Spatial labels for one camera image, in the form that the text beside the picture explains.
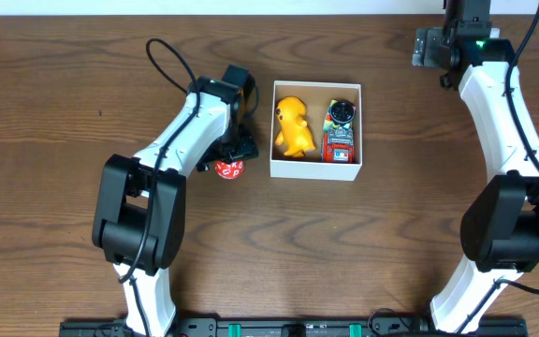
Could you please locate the multicoloured puzzle cube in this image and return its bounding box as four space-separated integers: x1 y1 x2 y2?
323 104 354 132

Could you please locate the red toy robot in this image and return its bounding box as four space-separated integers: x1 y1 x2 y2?
321 127 355 164

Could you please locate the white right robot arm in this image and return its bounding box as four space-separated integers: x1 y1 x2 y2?
405 0 539 336

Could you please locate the small black round cap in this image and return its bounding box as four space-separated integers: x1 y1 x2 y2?
328 100 356 125

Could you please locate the red ball with white letters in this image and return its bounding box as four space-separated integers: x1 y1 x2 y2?
214 160 245 180

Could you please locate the orange toy dinosaur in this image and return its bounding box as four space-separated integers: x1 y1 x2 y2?
274 96 315 158

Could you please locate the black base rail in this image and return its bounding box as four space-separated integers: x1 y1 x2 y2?
58 314 529 337

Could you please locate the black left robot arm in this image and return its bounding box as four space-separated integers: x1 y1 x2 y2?
92 66 258 336

